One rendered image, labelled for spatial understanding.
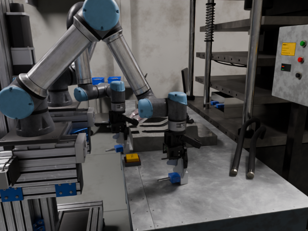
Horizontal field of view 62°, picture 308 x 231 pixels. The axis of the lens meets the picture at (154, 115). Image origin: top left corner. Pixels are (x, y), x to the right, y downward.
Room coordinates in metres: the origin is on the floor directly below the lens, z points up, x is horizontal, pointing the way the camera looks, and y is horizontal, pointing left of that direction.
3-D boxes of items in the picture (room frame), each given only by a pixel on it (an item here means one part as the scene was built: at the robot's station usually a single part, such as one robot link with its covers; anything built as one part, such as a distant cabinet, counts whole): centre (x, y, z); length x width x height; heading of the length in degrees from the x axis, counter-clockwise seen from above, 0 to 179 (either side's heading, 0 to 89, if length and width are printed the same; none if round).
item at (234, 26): (2.26, -0.92, 1.52); 1.10 x 0.70 x 0.05; 11
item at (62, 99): (1.52, 0.57, 1.09); 0.15 x 0.15 x 0.10
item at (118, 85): (1.33, 0.19, 1.15); 0.09 x 0.08 x 0.11; 45
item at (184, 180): (0.99, -0.08, 0.83); 0.13 x 0.05 x 0.05; 109
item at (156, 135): (1.50, -0.10, 0.87); 0.50 x 0.26 x 0.14; 101
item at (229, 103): (2.18, -0.79, 0.87); 0.50 x 0.27 x 0.17; 101
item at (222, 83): (2.25, -0.91, 1.02); 1.10 x 0.74 x 0.05; 11
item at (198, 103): (2.25, -0.86, 0.76); 1.30 x 0.84 x 0.06; 11
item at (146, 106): (1.00, 0.01, 1.14); 0.11 x 0.11 x 0.08; 10
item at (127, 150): (1.32, 0.21, 0.83); 0.13 x 0.05 x 0.05; 114
